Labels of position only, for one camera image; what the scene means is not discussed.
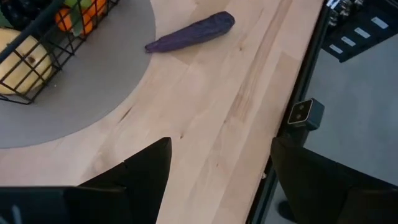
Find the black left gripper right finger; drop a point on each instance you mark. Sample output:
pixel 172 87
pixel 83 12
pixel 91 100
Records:
pixel 326 193

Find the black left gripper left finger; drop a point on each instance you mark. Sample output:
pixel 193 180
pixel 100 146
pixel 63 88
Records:
pixel 146 180

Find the yellow pear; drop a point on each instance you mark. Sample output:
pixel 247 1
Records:
pixel 25 62

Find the orange tangerine cluster with leaf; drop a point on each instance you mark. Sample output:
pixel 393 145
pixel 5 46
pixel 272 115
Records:
pixel 63 20

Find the black grape bunch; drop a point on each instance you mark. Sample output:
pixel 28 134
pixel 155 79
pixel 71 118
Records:
pixel 21 9

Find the round grey mat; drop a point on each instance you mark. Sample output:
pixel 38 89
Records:
pixel 93 87

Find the black rack with white labels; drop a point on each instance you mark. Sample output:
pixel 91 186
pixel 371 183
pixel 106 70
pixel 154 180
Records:
pixel 360 43

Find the purple eggplant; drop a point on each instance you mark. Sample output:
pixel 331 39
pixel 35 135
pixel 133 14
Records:
pixel 196 32

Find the small grey table camera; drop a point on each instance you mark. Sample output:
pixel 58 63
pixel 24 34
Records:
pixel 311 113

